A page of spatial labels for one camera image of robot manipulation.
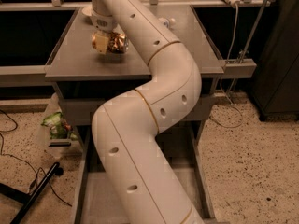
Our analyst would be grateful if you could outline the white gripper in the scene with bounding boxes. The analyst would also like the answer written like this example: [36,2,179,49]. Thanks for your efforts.
[91,0,117,54]

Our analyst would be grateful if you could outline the crushed orange soda can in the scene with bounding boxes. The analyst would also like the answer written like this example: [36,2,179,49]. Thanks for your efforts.
[92,32,129,54]

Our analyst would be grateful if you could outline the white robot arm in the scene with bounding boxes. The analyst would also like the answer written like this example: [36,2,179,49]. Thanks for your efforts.
[92,0,204,224]

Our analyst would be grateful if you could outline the grey drawer cabinet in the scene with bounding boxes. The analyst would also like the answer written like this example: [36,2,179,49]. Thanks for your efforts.
[46,7,226,224]

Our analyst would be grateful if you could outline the open grey middle drawer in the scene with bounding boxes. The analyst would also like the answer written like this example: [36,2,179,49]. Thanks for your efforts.
[70,121,230,224]

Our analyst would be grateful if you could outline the white ceramic bowl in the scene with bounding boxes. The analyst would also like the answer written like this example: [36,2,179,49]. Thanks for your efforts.
[82,6,92,17]

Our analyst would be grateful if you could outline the clear plastic water bottle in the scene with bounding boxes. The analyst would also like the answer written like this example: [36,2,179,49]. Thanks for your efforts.
[159,17,176,28]

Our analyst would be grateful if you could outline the green snack bag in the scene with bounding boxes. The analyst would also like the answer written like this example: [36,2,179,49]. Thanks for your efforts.
[41,111,78,141]

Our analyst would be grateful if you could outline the clear plastic bin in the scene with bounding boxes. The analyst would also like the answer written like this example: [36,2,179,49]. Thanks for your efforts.
[36,93,82,159]

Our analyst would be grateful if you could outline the slanted metal rod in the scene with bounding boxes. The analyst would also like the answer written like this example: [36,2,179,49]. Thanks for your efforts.
[221,0,270,84]

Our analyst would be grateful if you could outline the black metal stand leg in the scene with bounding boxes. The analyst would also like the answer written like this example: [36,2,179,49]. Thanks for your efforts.
[0,162,60,224]

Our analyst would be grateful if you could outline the dark cabinet at right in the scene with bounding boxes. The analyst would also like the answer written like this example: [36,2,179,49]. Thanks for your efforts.
[249,0,299,121]

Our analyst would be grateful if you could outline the grey metal rail frame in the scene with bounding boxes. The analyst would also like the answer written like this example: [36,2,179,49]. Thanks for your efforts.
[0,0,277,89]

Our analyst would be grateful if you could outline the black floor cable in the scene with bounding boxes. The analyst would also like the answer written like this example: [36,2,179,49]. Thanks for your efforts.
[0,109,73,208]

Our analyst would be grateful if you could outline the white hanging cable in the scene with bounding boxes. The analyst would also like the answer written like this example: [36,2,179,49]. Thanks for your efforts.
[208,3,244,130]

